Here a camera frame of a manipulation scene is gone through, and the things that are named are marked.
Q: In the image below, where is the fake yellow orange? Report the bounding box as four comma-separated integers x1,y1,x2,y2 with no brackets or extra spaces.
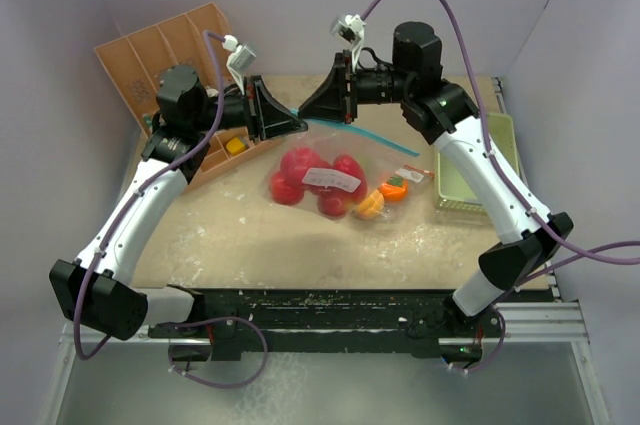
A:
353,190,385,220

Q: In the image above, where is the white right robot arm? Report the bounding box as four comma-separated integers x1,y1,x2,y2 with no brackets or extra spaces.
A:
299,15,574,336

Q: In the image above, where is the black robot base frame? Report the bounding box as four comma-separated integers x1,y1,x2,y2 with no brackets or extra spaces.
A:
149,288,504,363

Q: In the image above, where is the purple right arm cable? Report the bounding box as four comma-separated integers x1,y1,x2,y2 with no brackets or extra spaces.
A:
361,0,640,376

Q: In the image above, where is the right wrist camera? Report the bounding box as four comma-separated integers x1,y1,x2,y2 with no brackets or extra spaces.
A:
330,14,366,45

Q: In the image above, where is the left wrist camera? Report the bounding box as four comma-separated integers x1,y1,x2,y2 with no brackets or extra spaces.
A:
222,35,256,75

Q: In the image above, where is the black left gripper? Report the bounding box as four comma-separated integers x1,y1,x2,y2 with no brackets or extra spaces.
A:
191,74,307,142

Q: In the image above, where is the yellow grey block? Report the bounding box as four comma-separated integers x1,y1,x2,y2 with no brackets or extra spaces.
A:
225,137,248,156

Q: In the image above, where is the clear bag blue zipper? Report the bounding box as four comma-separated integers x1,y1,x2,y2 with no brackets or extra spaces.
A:
262,120,419,222

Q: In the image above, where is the pink desk organizer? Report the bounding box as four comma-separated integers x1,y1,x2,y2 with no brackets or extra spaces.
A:
95,2,283,192

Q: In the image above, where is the green perforated basket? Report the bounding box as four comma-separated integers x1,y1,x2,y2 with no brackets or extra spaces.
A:
434,112,520,213

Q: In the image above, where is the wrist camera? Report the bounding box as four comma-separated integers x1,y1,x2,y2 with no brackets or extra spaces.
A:
222,35,256,75
330,14,366,45

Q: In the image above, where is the red fake pepper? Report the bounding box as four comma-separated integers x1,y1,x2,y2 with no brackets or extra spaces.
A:
333,154,368,200

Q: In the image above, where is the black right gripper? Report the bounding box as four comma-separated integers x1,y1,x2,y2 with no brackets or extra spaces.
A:
298,50,413,125

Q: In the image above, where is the red yellow fake apple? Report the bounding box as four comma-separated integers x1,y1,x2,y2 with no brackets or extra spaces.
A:
269,171,304,206

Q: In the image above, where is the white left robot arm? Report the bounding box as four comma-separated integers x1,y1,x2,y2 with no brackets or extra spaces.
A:
49,65,308,340

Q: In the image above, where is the clear bag red zipper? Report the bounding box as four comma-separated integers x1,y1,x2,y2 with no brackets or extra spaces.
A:
351,165,435,223

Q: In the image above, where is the fake orange persimmon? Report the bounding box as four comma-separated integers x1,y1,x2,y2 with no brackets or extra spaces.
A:
378,175,409,203

